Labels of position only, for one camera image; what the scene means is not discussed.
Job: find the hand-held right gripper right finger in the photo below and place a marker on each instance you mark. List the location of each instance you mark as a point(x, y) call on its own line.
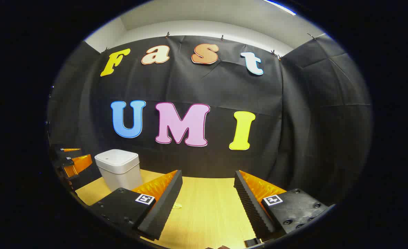
point(250, 207)

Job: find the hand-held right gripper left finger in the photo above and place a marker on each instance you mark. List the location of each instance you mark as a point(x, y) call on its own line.
point(166, 204)

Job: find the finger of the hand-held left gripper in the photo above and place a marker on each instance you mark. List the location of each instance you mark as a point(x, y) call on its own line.
point(71, 149)
point(81, 162)

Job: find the small paper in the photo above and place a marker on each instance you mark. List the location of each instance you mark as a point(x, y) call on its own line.
point(177, 206)

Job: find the white desktop garbage bin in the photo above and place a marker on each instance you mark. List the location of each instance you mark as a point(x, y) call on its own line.
point(119, 173)

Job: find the wooden desktop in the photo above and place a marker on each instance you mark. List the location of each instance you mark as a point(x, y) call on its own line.
point(207, 214)

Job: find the black backdrop cloth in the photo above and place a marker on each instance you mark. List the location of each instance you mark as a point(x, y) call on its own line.
point(207, 86)

